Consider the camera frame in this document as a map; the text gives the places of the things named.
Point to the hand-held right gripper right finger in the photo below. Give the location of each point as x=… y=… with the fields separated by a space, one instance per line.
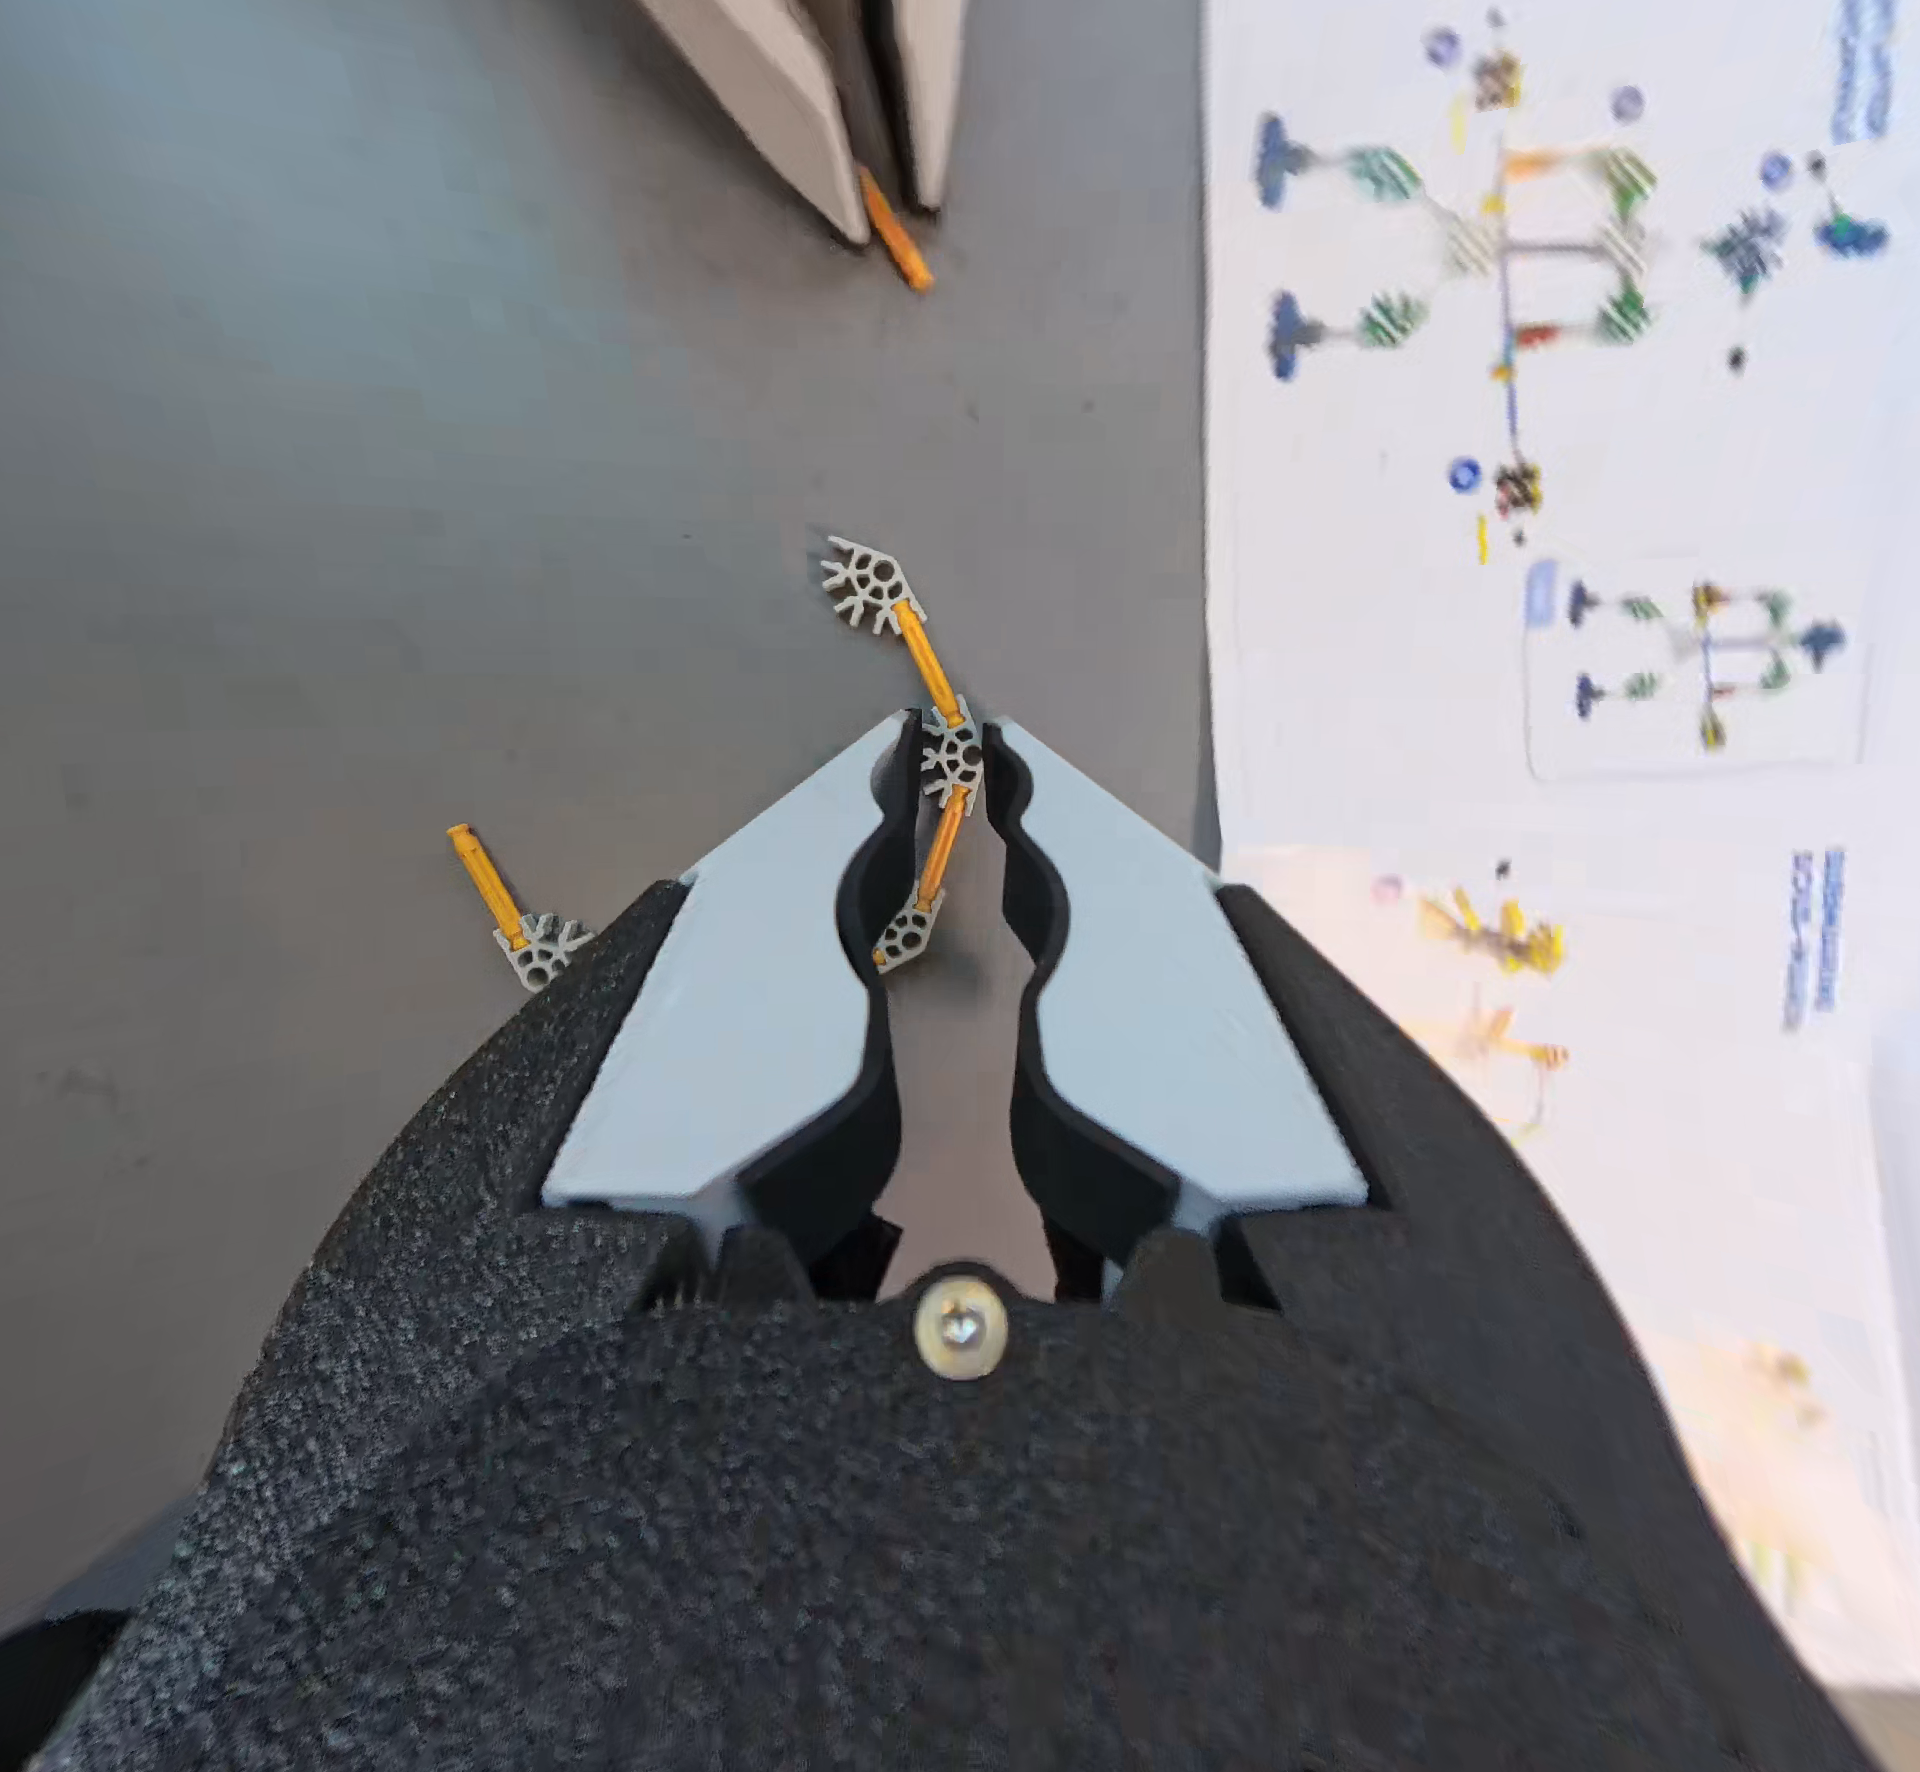
x=1200 y=1037

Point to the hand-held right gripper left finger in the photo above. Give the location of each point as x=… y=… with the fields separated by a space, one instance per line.
x=720 y=1037

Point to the white building instruction sheet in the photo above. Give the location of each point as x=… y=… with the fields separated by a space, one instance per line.
x=1351 y=753

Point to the short yellow rod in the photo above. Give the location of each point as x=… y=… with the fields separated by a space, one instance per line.
x=489 y=880
x=897 y=235
x=939 y=845
x=926 y=667

